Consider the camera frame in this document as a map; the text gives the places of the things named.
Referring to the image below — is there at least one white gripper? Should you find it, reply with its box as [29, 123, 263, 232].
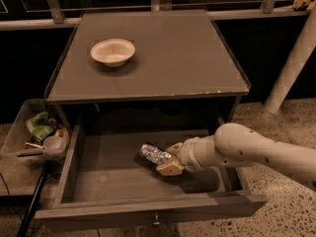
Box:
[156, 137, 199, 176]

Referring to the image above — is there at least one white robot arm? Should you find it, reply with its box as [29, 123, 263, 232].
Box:
[156, 123, 316, 191]

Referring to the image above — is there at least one metal drawer knob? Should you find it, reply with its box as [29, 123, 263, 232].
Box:
[152, 214, 162, 227]

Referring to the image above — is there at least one open grey top drawer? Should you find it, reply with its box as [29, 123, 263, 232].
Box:
[36, 116, 267, 231]

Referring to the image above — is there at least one grey wooden cabinet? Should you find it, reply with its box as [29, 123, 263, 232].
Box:
[46, 10, 250, 125]

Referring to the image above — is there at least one white paper bowl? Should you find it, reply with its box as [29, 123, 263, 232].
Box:
[90, 39, 135, 67]

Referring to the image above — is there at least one small clear plastic cup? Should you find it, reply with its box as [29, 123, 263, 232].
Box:
[43, 136, 62, 150]

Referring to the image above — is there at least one green snack bag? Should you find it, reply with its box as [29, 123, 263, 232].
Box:
[25, 112, 54, 142]

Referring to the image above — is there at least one clear plastic bin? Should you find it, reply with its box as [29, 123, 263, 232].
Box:
[1, 99, 70, 166]

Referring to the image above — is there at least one black pole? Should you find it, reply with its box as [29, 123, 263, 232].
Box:
[17, 161, 51, 237]

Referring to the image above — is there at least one white cylindrical post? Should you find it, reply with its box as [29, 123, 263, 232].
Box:
[264, 7, 316, 114]

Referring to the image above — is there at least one metal railing frame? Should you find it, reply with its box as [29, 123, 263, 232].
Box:
[0, 0, 315, 31]

